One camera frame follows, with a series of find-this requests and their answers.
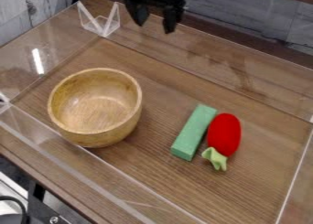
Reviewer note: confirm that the red plush fruit green leaf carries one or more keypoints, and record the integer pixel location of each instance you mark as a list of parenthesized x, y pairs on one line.
[(223, 140)]

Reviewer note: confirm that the clear acrylic tray wall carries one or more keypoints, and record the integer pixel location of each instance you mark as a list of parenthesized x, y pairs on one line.
[(133, 183)]

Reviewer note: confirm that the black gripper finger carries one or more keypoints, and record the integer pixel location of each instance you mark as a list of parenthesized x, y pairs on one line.
[(173, 13), (138, 11)]

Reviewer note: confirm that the green rectangular block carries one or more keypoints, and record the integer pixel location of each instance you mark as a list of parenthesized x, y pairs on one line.
[(195, 129)]

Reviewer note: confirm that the black metal table leg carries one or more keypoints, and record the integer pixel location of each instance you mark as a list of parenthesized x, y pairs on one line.
[(37, 191)]

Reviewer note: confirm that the wooden bowl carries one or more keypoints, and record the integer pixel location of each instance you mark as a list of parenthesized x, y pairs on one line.
[(96, 107)]

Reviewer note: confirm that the clear acrylic corner bracket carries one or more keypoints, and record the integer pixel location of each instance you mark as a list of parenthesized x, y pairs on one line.
[(101, 25)]

